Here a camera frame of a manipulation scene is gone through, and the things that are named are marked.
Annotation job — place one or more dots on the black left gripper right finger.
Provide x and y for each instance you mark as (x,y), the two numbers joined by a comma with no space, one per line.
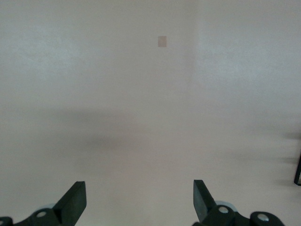
(202,202)

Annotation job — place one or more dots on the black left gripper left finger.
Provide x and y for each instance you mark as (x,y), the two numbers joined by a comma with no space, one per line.
(70,204)

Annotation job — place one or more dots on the small square tape patch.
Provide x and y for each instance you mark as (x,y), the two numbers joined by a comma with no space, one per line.
(162,41)

